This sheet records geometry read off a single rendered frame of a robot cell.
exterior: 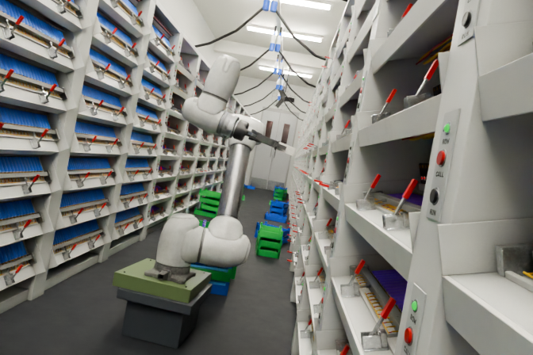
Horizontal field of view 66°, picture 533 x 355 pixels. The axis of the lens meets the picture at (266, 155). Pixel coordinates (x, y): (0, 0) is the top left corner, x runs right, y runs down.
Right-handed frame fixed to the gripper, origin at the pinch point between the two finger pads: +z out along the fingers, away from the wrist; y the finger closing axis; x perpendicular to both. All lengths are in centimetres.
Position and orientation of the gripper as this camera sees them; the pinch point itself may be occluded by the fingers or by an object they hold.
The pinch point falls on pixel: (286, 149)
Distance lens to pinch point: 151.5
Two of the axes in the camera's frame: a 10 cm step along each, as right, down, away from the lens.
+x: 3.8, -9.2, -0.1
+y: -0.5, -0.2, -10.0
